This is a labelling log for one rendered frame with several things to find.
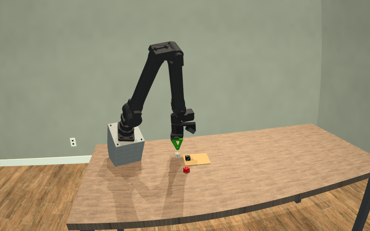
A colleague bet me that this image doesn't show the tan flat mat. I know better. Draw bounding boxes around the tan flat mat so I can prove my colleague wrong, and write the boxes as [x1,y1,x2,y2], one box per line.
[183,153,211,166]

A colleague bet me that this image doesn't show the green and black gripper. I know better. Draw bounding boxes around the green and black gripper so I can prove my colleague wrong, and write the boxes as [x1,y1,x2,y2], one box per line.
[171,123,183,150]

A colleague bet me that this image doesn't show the red dice with white pips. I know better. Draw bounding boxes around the red dice with white pips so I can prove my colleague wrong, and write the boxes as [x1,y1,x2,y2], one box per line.
[183,167,190,174]

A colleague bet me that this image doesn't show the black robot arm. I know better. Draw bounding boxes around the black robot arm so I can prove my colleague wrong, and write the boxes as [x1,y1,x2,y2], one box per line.
[118,41,196,141]

